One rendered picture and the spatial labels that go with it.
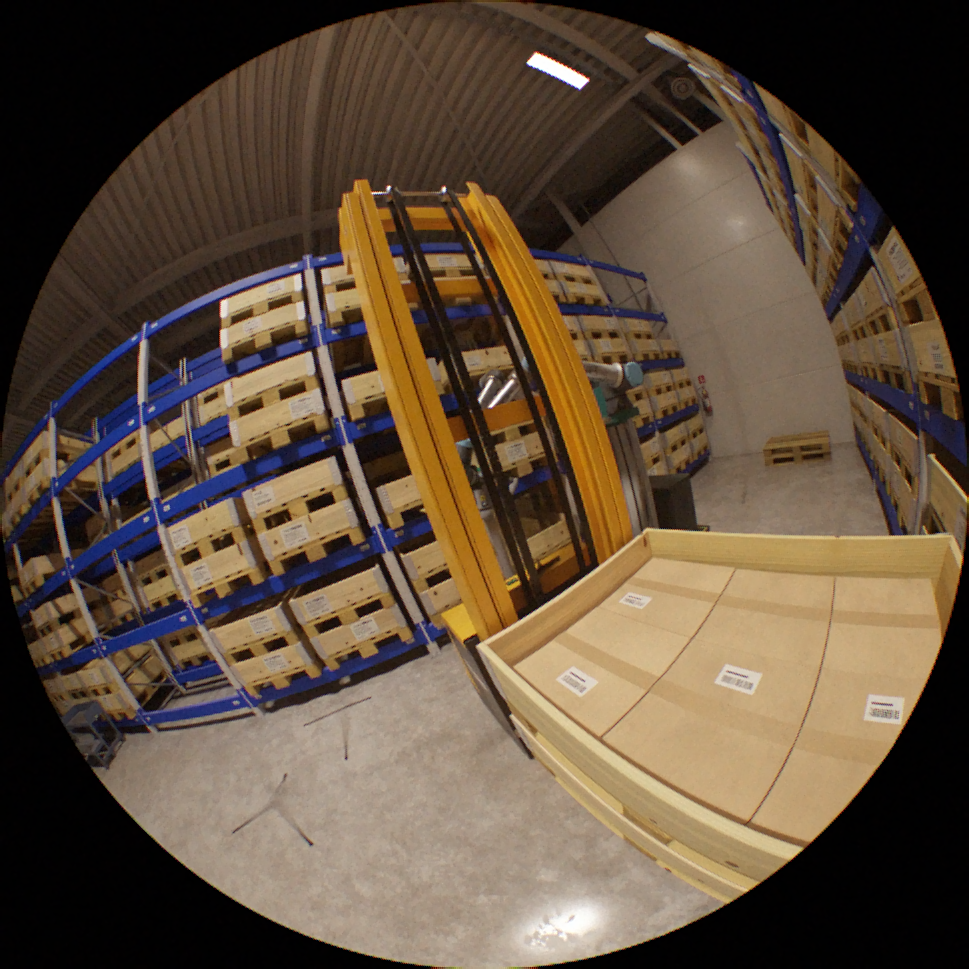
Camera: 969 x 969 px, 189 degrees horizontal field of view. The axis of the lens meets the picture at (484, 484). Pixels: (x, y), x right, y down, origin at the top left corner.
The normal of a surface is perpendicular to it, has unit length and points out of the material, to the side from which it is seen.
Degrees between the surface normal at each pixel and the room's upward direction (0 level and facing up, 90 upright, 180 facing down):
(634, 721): 0
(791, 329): 90
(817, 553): 90
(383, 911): 0
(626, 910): 0
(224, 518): 90
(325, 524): 90
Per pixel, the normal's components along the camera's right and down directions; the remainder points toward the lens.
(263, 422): 0.40, -0.04
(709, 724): -0.33, -0.94
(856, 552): -0.85, 0.34
